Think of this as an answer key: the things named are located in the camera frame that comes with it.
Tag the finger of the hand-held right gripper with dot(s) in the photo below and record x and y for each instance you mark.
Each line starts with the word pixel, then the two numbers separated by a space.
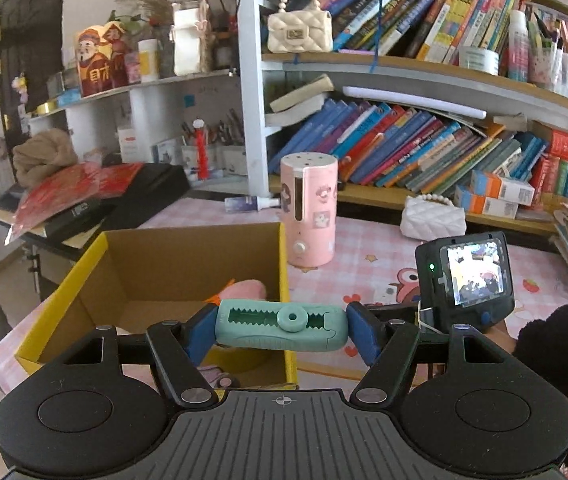
pixel 399 312

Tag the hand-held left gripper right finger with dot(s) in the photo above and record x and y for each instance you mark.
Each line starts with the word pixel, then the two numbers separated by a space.
pixel 364 332

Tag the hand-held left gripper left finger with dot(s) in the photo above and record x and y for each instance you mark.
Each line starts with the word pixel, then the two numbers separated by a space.
pixel 201 335

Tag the pink fluffy toy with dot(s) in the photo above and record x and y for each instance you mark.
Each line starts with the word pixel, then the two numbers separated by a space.
pixel 246 290

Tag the yellow cardboard box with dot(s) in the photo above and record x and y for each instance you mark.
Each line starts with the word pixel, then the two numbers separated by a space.
pixel 163 255

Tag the person's right forearm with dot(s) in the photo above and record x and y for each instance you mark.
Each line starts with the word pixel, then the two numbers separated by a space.
pixel 559 360

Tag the white quilted pouch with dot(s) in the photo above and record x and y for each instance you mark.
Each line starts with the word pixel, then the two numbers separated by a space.
pixel 434 220

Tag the pink checked tablecloth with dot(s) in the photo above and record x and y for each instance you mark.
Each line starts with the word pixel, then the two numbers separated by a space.
pixel 374 245

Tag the orange white small box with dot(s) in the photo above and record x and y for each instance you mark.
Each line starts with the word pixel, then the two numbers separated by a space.
pixel 504 187
pixel 484 204

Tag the pink cylinder humidifier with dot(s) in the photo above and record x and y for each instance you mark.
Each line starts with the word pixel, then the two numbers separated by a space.
pixel 309 220

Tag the row of leaning books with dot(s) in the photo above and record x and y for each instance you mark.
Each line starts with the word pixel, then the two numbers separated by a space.
pixel 389 145

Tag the black electronic keyboard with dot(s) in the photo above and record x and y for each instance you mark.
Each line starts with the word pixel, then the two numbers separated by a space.
pixel 158 185

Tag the white pen holder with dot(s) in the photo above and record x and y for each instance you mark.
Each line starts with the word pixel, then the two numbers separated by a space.
pixel 188 160
pixel 235 162

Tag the black keyboard stand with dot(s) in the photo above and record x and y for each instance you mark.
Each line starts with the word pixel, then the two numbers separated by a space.
pixel 36 270

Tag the red tassel ornament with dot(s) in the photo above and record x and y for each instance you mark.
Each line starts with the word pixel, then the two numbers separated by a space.
pixel 202 152

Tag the white light tube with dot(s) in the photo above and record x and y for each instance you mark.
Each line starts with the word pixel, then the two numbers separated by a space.
pixel 414 102

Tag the white red label box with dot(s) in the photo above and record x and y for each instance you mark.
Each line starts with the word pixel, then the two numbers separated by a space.
pixel 128 145

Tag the red paper sheets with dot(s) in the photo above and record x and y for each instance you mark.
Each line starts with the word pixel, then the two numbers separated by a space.
pixel 63 185

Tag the cream paperback book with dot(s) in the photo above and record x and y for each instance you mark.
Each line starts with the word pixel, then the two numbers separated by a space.
pixel 294 112
pixel 304 92

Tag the white round tin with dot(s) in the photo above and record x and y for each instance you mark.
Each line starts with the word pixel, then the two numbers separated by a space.
pixel 479 61

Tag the white bookshelf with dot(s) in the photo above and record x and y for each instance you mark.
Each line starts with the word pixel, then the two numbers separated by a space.
pixel 250 110

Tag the beige cloth bundle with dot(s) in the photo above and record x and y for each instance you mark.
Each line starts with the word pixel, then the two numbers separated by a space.
pixel 43 155

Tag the clear pen cup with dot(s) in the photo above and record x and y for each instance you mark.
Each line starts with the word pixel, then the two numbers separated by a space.
pixel 554 72

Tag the pastel glue bottle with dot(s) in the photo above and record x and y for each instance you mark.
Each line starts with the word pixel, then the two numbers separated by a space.
pixel 517 47

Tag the row of colourful books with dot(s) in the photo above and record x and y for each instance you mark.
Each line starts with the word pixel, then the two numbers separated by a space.
pixel 414 15

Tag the white plastic bottle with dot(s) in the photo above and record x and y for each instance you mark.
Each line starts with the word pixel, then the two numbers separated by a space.
pixel 148 62

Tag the brown glass bottle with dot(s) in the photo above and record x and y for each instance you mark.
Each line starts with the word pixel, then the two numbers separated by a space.
pixel 222 54

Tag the cream quilted handbag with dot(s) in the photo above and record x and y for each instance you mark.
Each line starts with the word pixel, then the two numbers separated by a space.
pixel 299 32

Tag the white window carton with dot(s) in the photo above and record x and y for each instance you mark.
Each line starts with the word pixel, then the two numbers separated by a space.
pixel 186 40

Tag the dark door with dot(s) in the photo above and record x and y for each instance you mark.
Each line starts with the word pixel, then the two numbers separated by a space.
pixel 28 35

